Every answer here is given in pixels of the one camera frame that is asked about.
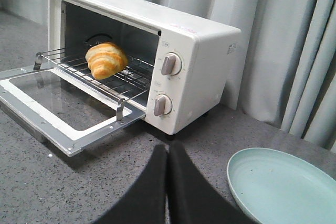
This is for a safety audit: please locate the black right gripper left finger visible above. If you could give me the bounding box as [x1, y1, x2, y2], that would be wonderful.
[94, 145, 167, 223]

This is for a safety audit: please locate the pale grey curtain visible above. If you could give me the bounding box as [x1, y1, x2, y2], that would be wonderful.
[1, 0, 335, 151]

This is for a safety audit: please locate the oven control knob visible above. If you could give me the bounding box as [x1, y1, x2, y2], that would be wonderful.
[153, 94, 172, 116]
[161, 52, 182, 76]

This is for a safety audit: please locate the light green round plate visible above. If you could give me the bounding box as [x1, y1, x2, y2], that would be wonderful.
[227, 148, 335, 223]

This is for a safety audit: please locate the golden striped bread croissant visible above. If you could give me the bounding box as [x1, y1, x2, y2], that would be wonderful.
[85, 42, 129, 80]

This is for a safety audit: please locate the upper oven control knob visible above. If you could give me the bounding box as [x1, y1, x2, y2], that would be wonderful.
[161, 52, 182, 76]

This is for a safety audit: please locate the white Toshiba toaster oven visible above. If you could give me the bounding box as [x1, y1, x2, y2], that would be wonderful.
[48, 0, 240, 135]

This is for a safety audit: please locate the white oven glass door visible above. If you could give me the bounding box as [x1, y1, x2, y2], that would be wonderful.
[1, 67, 145, 156]

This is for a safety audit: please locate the lower oven control knob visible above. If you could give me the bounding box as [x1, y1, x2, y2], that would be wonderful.
[153, 94, 172, 116]

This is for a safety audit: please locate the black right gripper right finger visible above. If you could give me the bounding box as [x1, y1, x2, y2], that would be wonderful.
[167, 141, 253, 223]

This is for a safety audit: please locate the metal wire oven rack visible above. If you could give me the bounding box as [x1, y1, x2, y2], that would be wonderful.
[34, 48, 154, 113]

